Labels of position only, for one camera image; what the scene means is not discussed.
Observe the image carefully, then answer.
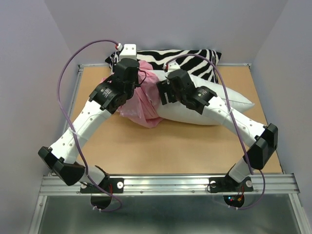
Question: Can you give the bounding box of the white pillow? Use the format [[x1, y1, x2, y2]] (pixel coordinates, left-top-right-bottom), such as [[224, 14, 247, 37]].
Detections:
[[156, 75, 254, 125]]

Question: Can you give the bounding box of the pink floral satin pillowcase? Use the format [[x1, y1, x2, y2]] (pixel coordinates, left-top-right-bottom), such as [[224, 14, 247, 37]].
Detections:
[[117, 60, 163, 128]]

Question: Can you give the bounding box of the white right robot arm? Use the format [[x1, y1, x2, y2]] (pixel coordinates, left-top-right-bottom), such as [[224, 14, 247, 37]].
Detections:
[[156, 69, 278, 190]]

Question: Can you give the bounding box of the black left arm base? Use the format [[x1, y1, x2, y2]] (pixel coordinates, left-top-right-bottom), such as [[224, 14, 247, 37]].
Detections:
[[79, 166, 124, 212]]

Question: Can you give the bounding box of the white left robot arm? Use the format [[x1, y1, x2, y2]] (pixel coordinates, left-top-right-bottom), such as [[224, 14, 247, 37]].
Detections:
[[38, 58, 139, 192]]

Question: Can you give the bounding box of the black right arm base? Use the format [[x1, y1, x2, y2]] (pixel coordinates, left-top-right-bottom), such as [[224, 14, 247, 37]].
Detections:
[[206, 175, 254, 210]]

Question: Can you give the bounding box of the zebra print pillow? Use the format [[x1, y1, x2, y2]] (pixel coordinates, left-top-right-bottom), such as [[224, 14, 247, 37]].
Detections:
[[105, 49, 223, 83]]

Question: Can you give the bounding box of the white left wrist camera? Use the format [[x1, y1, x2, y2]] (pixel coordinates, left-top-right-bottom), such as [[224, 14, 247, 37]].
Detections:
[[116, 43, 137, 60]]

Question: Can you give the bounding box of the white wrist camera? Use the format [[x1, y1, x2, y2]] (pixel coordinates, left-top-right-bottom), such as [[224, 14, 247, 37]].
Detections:
[[116, 43, 137, 60], [163, 61, 181, 73]]

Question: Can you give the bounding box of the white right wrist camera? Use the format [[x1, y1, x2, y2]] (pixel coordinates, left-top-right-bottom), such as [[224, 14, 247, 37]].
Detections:
[[163, 61, 181, 73]]

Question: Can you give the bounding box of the aluminium table frame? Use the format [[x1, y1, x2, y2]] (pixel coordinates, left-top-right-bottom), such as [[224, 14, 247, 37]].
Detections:
[[48, 62, 81, 146]]

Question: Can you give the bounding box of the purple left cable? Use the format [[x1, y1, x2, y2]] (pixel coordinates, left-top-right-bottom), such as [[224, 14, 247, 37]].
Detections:
[[56, 39, 122, 213]]

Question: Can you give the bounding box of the aluminium mounting rail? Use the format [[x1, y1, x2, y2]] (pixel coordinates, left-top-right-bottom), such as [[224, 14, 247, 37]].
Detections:
[[40, 173, 302, 195]]

